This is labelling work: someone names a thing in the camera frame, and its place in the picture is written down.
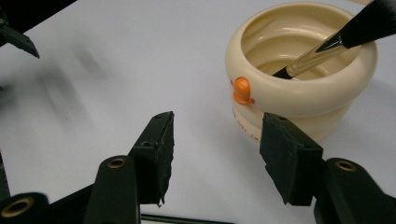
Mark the black makeup brush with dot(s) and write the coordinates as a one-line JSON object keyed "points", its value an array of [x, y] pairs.
{"points": [[361, 28]]}

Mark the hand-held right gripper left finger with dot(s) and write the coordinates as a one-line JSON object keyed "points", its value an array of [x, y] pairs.
{"points": [[155, 155]]}

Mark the cream ribbed cup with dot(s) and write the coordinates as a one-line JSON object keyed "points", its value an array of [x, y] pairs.
{"points": [[295, 99]]}

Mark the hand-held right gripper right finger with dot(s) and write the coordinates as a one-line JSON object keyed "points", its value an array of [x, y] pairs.
{"points": [[289, 155]]}

